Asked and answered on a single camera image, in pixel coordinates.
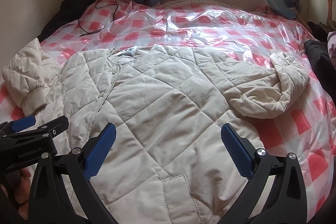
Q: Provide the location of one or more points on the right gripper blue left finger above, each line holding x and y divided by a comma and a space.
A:
98, 149

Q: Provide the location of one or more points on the cream quilted jacket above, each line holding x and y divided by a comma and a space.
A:
168, 163

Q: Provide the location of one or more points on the black clothes pile by wall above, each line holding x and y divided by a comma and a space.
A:
69, 11

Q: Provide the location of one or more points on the red checkered plastic bed cover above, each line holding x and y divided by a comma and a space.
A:
307, 128

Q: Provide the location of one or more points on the dark garment at bed edge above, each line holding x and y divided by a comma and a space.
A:
316, 52

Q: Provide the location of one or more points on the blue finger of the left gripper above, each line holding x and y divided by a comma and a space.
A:
56, 126
23, 123

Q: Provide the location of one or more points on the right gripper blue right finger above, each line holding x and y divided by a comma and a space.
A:
240, 150

